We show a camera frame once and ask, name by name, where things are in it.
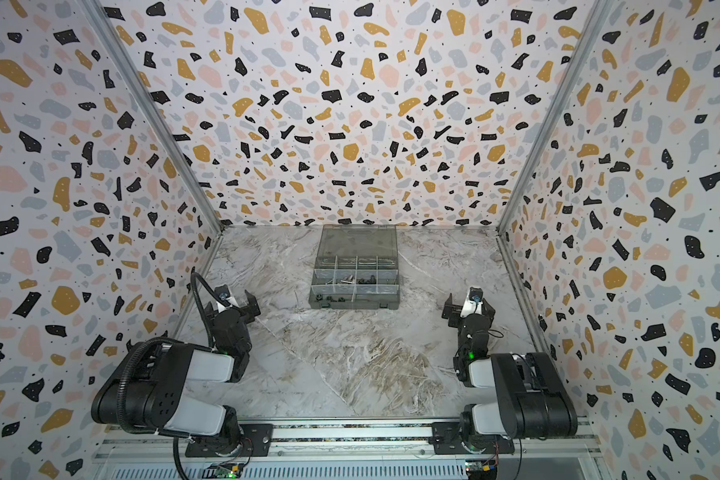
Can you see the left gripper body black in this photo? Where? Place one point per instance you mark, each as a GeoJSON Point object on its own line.
{"type": "Point", "coordinates": [243, 317]}

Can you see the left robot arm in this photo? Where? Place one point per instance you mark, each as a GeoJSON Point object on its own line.
{"type": "Point", "coordinates": [146, 392]}

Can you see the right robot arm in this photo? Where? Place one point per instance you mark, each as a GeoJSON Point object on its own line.
{"type": "Point", "coordinates": [530, 399]}

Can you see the grey plastic organizer box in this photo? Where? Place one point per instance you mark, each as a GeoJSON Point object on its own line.
{"type": "Point", "coordinates": [362, 251]}

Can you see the right circuit board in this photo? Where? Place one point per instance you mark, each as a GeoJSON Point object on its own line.
{"type": "Point", "coordinates": [481, 469]}

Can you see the circuit board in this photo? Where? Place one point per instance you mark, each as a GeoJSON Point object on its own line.
{"type": "Point", "coordinates": [481, 469]}
{"type": "Point", "coordinates": [224, 471]}

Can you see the left circuit board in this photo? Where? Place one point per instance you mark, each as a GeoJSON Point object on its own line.
{"type": "Point", "coordinates": [224, 471]}

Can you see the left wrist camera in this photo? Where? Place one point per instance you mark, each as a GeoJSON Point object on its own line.
{"type": "Point", "coordinates": [224, 298]}

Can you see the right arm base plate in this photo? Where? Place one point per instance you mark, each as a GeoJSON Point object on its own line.
{"type": "Point", "coordinates": [453, 438]}

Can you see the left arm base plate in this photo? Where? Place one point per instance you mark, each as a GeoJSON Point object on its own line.
{"type": "Point", "coordinates": [246, 440]}

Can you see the aluminium mounting rail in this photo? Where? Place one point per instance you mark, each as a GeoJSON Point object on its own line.
{"type": "Point", "coordinates": [292, 439]}

